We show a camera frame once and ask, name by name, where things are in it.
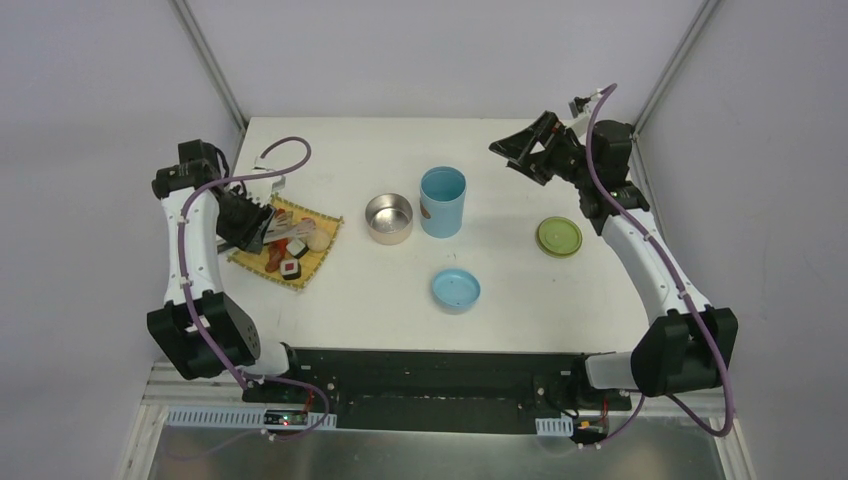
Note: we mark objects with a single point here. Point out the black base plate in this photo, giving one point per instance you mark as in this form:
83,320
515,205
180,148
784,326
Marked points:
457,392

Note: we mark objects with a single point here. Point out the sushi roll red centre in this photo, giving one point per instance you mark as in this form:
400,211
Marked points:
290,269

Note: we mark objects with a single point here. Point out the metal tongs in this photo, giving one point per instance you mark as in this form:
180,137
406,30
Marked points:
278,228

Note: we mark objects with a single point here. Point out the sushi roll white black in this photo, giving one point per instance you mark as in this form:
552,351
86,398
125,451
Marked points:
297,248

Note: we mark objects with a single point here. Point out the yellow bamboo mat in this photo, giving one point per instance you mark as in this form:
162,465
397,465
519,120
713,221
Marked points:
311,262

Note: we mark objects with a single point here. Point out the brown toy sausage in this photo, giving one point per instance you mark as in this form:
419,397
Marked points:
275,258

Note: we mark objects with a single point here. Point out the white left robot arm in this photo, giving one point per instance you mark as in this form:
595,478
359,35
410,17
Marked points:
199,327

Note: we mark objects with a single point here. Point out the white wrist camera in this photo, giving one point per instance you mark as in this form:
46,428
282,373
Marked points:
583,107
262,190

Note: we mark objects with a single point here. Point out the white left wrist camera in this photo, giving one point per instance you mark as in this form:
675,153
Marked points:
262,190

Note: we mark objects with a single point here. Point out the stainless steel bowl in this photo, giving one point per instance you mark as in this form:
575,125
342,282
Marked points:
389,218

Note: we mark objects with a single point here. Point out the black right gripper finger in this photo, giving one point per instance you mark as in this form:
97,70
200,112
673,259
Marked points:
537,134
534,169

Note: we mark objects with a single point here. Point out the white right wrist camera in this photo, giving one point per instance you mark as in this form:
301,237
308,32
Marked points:
583,107

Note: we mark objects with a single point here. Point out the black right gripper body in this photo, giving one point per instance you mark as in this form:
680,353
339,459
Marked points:
549,151

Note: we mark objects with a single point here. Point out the green round lid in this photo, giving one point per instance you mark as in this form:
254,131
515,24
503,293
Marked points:
558,237

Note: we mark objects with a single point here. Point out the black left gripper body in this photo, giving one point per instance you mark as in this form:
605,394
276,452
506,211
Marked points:
248,220

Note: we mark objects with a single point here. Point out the beige round rice ball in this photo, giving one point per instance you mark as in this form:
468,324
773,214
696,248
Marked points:
319,240

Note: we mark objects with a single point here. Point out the blue round lid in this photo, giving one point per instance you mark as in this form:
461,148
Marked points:
455,290

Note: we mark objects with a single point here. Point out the blue cylindrical container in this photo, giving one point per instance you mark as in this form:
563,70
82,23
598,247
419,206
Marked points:
442,197

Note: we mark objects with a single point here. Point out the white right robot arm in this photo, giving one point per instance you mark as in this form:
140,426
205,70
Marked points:
689,343

